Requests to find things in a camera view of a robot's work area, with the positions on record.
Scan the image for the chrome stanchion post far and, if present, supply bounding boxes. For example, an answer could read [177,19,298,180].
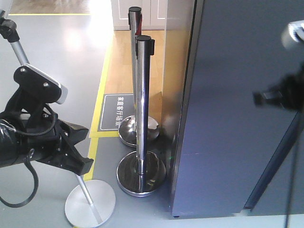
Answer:
[118,6,160,148]

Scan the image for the silver sign stand pole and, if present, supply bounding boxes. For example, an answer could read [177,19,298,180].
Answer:
[0,7,116,228]

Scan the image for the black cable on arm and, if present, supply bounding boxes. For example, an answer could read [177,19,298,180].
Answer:
[0,104,59,209]

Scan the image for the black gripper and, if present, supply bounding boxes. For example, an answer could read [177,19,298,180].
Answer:
[4,67,94,176]

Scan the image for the dark floor sign mat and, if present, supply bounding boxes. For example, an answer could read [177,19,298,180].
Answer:
[97,94,134,132]

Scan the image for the chrome stanchion post near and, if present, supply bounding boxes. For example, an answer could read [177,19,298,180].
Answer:
[116,35,166,197]

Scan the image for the white double door cabinet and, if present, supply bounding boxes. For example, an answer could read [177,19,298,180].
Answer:
[111,0,168,31]

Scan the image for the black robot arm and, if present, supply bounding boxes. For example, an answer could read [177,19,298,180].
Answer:
[0,64,94,176]

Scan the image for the chrome stanchion post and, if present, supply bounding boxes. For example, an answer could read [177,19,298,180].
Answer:
[118,6,160,148]
[116,35,166,197]

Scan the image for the red stanchion belt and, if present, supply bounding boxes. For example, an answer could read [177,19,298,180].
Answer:
[135,15,143,36]

